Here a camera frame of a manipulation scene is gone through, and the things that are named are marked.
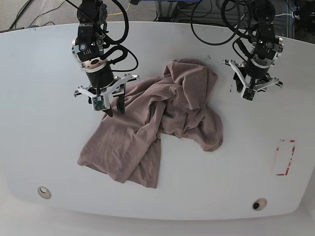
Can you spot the white-black gripper body image-left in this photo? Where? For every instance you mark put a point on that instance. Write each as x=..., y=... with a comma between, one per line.
x=103, y=84

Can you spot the white-black gripper body image-right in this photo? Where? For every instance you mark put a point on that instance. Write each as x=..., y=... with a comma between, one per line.
x=249, y=73

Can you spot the mauve t-shirt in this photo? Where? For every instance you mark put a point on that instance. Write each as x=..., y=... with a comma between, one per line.
x=127, y=147

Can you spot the red tape rectangle marking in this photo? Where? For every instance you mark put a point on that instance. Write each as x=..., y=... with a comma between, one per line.
x=283, y=157

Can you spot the left table grommet hole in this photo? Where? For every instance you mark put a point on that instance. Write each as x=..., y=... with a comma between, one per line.
x=44, y=192

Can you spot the table grommet hole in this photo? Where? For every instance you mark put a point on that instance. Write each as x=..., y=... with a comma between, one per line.
x=44, y=192
x=259, y=204

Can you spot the right table grommet hole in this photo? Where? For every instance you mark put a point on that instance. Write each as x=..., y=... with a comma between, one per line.
x=259, y=204

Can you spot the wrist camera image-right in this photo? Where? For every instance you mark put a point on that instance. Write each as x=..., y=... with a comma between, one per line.
x=248, y=93

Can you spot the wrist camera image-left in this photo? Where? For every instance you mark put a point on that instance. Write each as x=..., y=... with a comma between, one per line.
x=99, y=103

